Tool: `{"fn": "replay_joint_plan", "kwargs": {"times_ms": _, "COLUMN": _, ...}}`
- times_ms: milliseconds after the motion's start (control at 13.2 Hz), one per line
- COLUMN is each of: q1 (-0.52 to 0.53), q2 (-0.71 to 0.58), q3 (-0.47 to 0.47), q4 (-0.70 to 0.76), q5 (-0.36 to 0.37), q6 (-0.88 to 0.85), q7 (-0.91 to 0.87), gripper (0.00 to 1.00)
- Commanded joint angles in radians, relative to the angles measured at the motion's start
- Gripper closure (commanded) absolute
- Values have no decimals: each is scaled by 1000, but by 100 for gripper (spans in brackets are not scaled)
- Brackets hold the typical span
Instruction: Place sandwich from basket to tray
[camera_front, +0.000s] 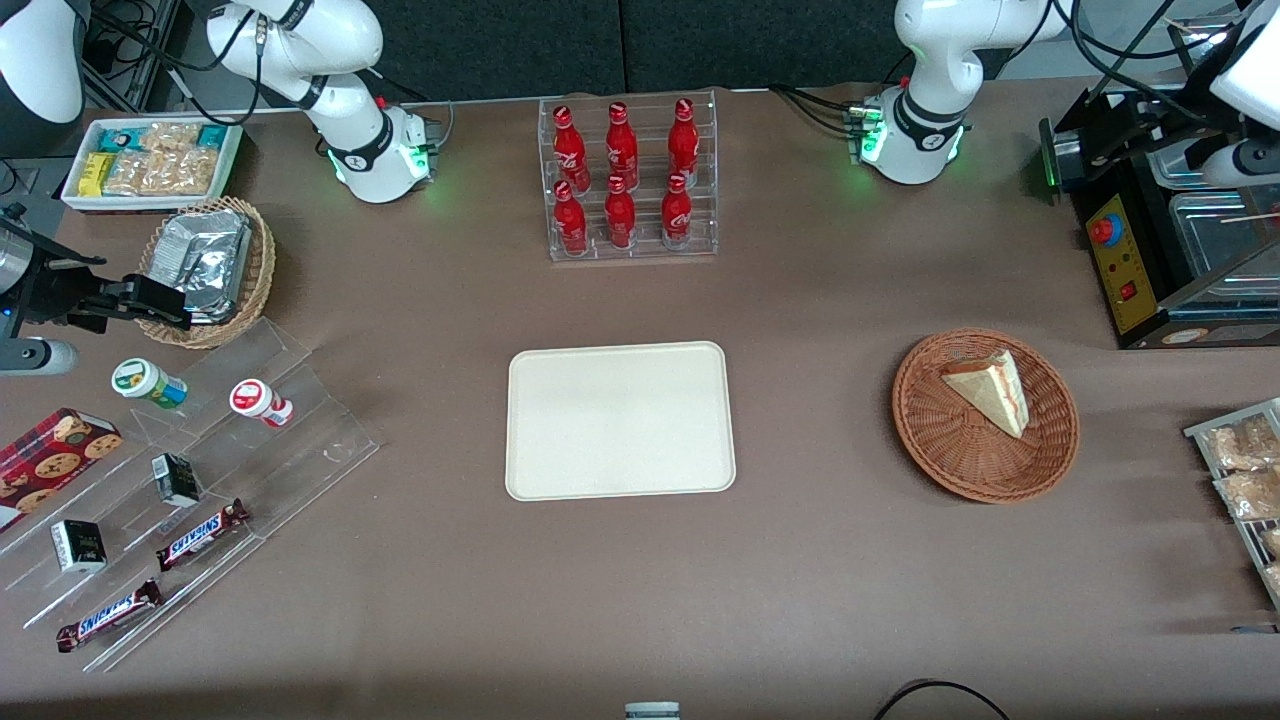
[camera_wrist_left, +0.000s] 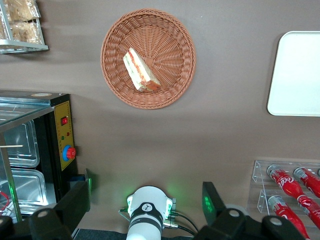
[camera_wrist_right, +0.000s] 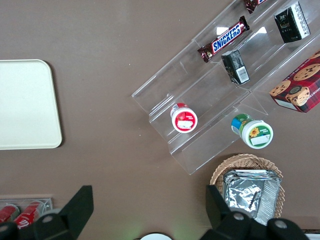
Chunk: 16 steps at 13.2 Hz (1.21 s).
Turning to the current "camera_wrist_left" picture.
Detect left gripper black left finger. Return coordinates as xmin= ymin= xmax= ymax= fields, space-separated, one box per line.
xmin=0 ymin=179 xmax=91 ymax=240

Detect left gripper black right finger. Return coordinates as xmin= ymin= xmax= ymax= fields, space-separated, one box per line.
xmin=197 ymin=181 xmax=311 ymax=240

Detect triangular sandwich half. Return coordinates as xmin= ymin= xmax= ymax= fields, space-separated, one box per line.
xmin=122 ymin=47 xmax=162 ymax=93

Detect cream plastic serving tray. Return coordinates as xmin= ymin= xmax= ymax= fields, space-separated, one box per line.
xmin=266 ymin=30 xmax=320 ymax=117

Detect round brown wicker basket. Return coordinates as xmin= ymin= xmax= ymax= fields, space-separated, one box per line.
xmin=100 ymin=7 xmax=197 ymax=110

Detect steel warmer pan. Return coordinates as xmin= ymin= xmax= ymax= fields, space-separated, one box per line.
xmin=9 ymin=168 xmax=50 ymax=213
xmin=3 ymin=119 xmax=41 ymax=168

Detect red cola bottle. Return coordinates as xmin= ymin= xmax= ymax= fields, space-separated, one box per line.
xmin=267 ymin=195 xmax=311 ymax=240
xmin=266 ymin=163 xmax=320 ymax=223
xmin=292 ymin=166 xmax=320 ymax=199

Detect clear acrylic bottle rack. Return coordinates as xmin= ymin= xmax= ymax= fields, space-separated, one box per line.
xmin=246 ymin=159 xmax=320 ymax=230

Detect black glass food warmer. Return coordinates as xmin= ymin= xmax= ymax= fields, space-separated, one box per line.
xmin=0 ymin=89 xmax=79 ymax=225

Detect grey metal snack rack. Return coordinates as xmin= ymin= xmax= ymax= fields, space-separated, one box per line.
xmin=0 ymin=0 xmax=50 ymax=55

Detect clear bag of granola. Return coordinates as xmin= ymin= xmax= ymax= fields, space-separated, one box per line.
xmin=3 ymin=0 xmax=41 ymax=23
xmin=9 ymin=21 xmax=43 ymax=44

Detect black arm base cables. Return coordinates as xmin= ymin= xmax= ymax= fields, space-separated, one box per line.
xmin=162 ymin=211 xmax=201 ymax=237

